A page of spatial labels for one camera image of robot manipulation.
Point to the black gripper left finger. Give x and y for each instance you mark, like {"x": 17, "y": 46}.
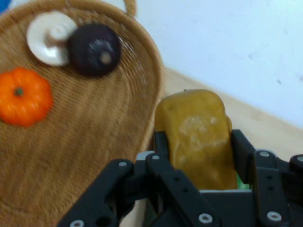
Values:
{"x": 170, "y": 184}

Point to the dark blue foam piece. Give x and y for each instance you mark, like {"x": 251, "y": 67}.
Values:
{"x": 2, "y": 3}

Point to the yellow-brown toy pepper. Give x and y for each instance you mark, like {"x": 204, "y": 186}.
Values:
{"x": 198, "y": 137}

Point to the dark purple toy onion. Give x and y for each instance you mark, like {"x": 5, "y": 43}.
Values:
{"x": 92, "y": 52}

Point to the orange toy pumpkin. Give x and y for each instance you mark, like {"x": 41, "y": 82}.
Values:
{"x": 23, "y": 97}

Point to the woven wicker basket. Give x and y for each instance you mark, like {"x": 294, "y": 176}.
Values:
{"x": 78, "y": 132}

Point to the cream toy mushroom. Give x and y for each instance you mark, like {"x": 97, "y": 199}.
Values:
{"x": 45, "y": 40}

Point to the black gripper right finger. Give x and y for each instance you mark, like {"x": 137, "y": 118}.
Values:
{"x": 270, "y": 179}

